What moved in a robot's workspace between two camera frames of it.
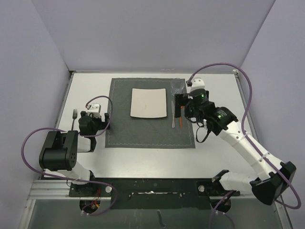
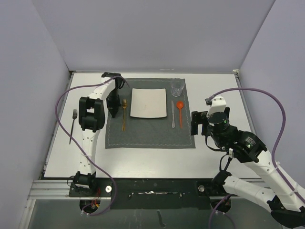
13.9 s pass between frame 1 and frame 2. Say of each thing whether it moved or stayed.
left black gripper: moved
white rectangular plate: stayed
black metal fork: stayed
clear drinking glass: stayed
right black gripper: moved
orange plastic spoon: stayed
